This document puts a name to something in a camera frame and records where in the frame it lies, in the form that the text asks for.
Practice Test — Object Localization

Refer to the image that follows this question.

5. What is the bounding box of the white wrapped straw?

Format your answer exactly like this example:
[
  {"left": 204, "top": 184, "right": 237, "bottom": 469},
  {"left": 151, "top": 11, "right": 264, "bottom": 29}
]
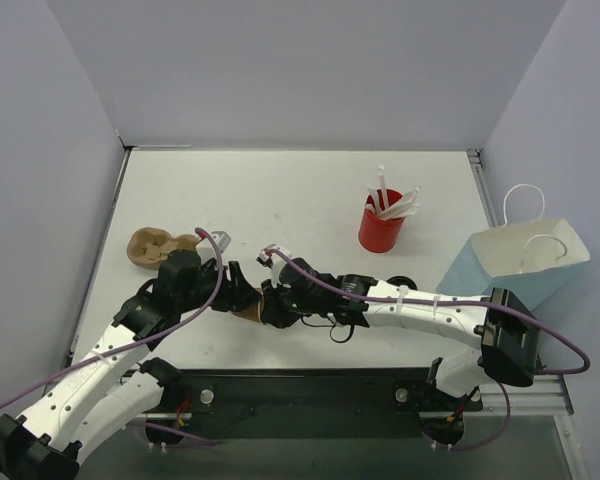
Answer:
[
  {"left": 378, "top": 165, "right": 389, "bottom": 212},
  {"left": 367, "top": 186, "right": 382, "bottom": 216},
  {"left": 378, "top": 187, "right": 420, "bottom": 221}
]

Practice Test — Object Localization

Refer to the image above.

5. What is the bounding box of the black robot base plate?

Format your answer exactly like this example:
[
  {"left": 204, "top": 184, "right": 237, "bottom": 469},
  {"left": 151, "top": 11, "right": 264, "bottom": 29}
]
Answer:
[{"left": 139, "top": 368, "right": 482, "bottom": 445}]

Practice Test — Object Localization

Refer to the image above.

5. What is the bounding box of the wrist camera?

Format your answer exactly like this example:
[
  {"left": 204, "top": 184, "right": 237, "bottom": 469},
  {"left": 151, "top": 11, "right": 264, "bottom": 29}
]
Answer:
[
  {"left": 195, "top": 231, "right": 231, "bottom": 264},
  {"left": 256, "top": 244, "right": 293, "bottom": 288}
]

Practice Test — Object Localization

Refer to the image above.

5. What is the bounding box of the brown paper coffee cup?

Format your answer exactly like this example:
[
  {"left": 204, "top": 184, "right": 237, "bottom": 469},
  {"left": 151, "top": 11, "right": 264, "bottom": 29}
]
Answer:
[{"left": 231, "top": 296, "right": 264, "bottom": 323}]

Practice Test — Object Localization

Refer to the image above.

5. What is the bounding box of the light blue paper bag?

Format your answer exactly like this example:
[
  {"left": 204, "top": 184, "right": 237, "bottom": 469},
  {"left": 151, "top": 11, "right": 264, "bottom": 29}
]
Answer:
[{"left": 436, "top": 196, "right": 591, "bottom": 310}]

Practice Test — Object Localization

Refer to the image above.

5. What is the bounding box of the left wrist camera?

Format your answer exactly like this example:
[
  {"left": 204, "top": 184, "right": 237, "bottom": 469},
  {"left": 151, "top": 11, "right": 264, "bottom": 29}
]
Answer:
[{"left": 195, "top": 231, "right": 231, "bottom": 264}]

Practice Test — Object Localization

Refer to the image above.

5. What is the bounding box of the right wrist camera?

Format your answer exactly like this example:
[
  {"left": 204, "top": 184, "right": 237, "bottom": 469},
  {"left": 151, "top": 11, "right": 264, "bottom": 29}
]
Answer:
[{"left": 256, "top": 244, "right": 293, "bottom": 288}]

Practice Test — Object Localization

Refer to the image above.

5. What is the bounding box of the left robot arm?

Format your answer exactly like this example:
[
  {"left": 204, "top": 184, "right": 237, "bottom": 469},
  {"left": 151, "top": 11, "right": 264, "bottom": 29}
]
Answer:
[{"left": 0, "top": 249, "right": 261, "bottom": 479}]

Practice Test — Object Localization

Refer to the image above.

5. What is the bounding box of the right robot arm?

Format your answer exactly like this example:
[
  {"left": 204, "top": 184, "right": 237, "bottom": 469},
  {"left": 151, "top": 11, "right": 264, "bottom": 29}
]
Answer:
[{"left": 257, "top": 249, "right": 539, "bottom": 408}]

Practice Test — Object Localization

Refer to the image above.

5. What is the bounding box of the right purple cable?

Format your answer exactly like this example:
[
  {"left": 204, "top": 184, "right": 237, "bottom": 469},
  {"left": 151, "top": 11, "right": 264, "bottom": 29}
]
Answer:
[{"left": 264, "top": 248, "right": 592, "bottom": 376}]

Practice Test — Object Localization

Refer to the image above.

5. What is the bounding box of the brown cardboard cup carrier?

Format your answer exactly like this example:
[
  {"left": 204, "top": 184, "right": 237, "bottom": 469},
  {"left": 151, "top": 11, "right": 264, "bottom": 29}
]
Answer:
[{"left": 126, "top": 227, "right": 201, "bottom": 270}]

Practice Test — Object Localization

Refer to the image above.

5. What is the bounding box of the red straw holder cup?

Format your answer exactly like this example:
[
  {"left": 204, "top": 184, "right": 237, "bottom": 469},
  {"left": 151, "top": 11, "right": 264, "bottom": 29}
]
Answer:
[{"left": 358, "top": 195, "right": 405, "bottom": 253}]

